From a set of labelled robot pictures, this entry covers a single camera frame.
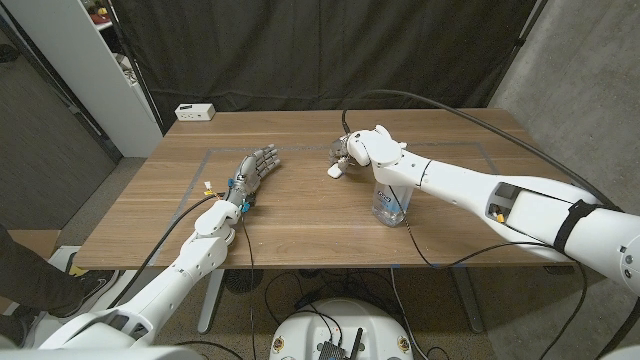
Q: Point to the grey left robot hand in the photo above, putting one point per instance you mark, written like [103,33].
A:
[251,172]

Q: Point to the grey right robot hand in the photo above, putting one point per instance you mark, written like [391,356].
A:
[340,152]

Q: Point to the white airpods case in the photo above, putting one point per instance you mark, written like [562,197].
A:
[334,172]

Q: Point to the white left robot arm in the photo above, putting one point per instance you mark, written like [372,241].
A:
[195,255]

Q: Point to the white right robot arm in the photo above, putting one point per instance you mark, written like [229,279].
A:
[475,185]

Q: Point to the clear hand sanitizer pump bottle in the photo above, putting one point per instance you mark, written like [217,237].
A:
[392,210]

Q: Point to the white power outlet box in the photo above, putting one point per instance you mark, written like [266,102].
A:
[195,112]

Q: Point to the round black floor fan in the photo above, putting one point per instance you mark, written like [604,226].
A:
[243,280]

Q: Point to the black fabric backdrop curtain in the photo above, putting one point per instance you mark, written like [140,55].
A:
[250,50]

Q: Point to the white table leg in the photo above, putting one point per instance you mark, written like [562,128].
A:
[211,300]
[470,305]

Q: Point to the black backdrop stand pole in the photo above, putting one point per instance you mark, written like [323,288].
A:
[520,42]
[135,70]

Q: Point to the white robot torso base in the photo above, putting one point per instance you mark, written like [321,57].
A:
[340,320]

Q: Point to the white shelf cabinet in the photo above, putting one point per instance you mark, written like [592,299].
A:
[90,75]

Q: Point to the black antenna module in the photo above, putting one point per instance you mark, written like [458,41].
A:
[330,350]

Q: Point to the black sneaker white sole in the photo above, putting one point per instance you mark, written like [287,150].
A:
[92,290]

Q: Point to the small red yellow object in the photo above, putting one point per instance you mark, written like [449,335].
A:
[102,19]

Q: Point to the brown cardboard box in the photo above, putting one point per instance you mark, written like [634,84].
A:
[35,240]

